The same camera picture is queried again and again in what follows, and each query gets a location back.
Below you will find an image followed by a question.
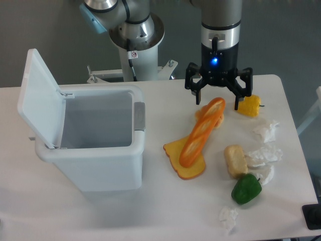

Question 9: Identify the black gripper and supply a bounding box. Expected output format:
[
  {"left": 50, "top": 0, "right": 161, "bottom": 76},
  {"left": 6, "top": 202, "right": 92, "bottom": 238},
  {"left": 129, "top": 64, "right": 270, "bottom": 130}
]
[{"left": 185, "top": 41, "right": 253, "bottom": 111}]

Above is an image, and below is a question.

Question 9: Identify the long orange baguette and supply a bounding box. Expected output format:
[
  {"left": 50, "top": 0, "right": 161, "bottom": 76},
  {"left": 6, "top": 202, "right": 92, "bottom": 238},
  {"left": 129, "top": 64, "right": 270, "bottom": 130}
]
[{"left": 179, "top": 97, "right": 226, "bottom": 168}]

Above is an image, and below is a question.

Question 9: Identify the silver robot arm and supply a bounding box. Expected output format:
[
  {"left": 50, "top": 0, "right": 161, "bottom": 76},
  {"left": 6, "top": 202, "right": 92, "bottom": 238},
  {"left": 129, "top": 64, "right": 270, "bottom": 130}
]
[{"left": 80, "top": 1, "right": 253, "bottom": 104}]

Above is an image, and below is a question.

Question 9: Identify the pale rectangular bread piece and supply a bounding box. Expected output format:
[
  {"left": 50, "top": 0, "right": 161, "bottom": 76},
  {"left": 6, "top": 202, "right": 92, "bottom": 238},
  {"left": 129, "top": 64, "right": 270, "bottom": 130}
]
[{"left": 224, "top": 145, "right": 248, "bottom": 179}]

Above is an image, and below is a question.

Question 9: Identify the yellow bell pepper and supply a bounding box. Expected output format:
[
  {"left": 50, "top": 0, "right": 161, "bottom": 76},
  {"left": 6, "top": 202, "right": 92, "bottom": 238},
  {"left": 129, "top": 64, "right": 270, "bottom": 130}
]
[{"left": 237, "top": 94, "right": 263, "bottom": 117}]

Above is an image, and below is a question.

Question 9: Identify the crumpled white tissue upper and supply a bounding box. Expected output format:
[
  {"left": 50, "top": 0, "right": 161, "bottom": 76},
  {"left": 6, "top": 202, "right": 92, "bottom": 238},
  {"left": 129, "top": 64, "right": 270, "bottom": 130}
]
[{"left": 253, "top": 120, "right": 279, "bottom": 143}]

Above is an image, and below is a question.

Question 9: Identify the crumpled white tissue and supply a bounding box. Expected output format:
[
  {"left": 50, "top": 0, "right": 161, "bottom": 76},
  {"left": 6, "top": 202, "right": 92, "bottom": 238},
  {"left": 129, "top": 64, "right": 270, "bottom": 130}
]
[
  {"left": 253, "top": 120, "right": 279, "bottom": 143},
  {"left": 245, "top": 144, "right": 283, "bottom": 186},
  {"left": 219, "top": 206, "right": 238, "bottom": 232}
]

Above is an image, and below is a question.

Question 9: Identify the orange toast slice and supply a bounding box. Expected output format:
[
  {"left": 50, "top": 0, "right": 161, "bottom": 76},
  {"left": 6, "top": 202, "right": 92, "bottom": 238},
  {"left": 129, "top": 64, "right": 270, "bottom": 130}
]
[{"left": 163, "top": 137, "right": 206, "bottom": 180}]

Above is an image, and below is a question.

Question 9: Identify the crumpled white tissue middle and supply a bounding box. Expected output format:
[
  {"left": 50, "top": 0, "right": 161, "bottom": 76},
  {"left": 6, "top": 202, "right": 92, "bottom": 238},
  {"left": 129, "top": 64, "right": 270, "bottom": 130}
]
[{"left": 245, "top": 144, "right": 283, "bottom": 186}]

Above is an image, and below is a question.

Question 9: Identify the green bell pepper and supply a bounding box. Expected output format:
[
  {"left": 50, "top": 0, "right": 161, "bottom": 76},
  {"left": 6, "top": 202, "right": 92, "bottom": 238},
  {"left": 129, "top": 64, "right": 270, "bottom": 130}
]
[{"left": 231, "top": 173, "right": 262, "bottom": 205}]

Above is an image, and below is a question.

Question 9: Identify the white trash bin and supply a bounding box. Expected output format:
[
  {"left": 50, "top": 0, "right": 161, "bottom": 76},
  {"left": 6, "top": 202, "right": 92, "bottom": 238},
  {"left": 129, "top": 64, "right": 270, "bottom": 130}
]
[{"left": 35, "top": 84, "right": 145, "bottom": 192}]

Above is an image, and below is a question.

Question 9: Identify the crumpled white tissue lower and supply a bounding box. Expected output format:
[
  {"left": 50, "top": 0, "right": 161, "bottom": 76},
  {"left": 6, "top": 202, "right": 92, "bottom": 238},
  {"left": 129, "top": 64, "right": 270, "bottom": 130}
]
[{"left": 219, "top": 206, "right": 238, "bottom": 232}]

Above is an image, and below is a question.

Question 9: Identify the black device at edge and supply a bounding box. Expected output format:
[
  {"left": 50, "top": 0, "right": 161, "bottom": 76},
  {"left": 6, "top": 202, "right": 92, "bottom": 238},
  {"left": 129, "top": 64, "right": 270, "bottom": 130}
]
[{"left": 302, "top": 203, "right": 320, "bottom": 230}]

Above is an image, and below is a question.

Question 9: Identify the white trash bin lid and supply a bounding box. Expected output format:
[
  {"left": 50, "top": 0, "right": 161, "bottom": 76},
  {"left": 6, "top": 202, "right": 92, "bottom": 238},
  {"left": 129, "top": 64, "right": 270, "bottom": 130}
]
[{"left": 17, "top": 49, "right": 75, "bottom": 149}]

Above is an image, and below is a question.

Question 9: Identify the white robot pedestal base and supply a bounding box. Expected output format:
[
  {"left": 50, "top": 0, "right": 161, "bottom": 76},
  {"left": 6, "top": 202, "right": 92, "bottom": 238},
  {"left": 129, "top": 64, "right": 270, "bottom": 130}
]
[{"left": 87, "top": 13, "right": 178, "bottom": 83}]

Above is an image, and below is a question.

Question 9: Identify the black cable on pedestal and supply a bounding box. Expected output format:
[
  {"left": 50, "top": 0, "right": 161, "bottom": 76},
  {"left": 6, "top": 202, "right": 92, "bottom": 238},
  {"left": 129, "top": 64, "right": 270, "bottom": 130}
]
[{"left": 126, "top": 39, "right": 138, "bottom": 82}]

